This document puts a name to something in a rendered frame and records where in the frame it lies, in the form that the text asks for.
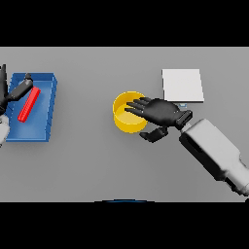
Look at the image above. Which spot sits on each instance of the dark robot left hand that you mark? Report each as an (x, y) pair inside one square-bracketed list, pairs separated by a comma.
[(17, 91)]

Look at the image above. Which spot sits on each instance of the dark robot right hand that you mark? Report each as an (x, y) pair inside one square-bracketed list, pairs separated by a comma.
[(159, 112)]

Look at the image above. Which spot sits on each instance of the light grey robot right arm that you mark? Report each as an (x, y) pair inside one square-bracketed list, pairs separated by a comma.
[(216, 152)]

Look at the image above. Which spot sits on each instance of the light grey robot left arm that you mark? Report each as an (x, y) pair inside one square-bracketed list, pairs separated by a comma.
[(2, 129)]

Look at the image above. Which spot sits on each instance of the red beaker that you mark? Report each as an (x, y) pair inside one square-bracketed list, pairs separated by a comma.
[(29, 104)]

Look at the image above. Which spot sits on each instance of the yellow bowl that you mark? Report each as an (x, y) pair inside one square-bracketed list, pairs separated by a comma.
[(127, 118)]

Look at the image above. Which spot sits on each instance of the pale square measuring scale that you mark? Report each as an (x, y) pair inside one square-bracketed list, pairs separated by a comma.
[(183, 85)]

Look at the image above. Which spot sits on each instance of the blue tray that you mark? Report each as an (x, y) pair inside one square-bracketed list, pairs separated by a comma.
[(35, 113)]

